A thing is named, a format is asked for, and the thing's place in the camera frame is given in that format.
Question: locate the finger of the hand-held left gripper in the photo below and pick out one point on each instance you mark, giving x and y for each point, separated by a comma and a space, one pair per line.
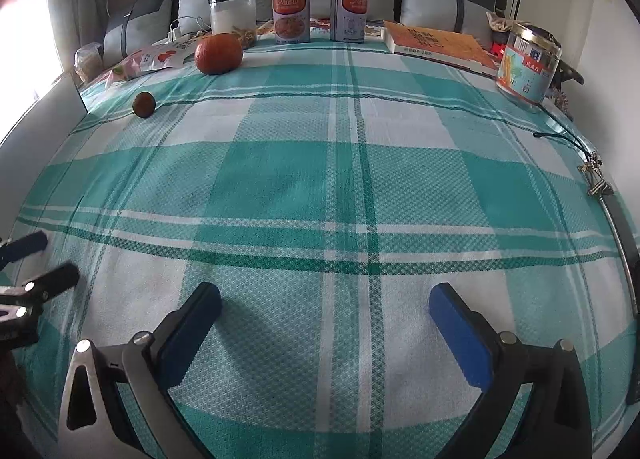
27, 245
55, 279

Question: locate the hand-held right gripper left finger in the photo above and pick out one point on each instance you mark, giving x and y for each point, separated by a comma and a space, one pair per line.
190, 334

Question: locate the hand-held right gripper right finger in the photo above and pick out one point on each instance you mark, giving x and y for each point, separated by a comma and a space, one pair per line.
460, 339

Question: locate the small brown round fruit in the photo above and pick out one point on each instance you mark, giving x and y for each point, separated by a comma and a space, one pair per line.
144, 104

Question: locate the red-orange round fruit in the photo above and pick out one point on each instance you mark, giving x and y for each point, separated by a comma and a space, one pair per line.
218, 54

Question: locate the grey board panel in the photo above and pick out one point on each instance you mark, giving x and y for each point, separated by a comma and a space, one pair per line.
42, 114

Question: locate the clear plastic bag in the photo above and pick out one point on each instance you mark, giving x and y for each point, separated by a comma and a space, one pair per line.
89, 63

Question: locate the teal plaid blanket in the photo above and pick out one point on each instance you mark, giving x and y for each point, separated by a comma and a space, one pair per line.
320, 189

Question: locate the pink snack bag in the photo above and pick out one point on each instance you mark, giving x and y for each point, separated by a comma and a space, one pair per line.
150, 61

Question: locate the round tin with colourful label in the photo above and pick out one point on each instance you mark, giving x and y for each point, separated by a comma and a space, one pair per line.
530, 64

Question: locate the orange book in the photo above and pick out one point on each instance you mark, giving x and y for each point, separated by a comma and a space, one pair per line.
440, 46

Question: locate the clear jar with black lid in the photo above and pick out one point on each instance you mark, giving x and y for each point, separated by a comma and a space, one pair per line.
233, 19

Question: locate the orange label food can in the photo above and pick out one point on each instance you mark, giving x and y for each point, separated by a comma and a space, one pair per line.
291, 14

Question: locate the orange white carton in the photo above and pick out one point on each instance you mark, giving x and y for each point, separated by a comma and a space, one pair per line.
349, 11

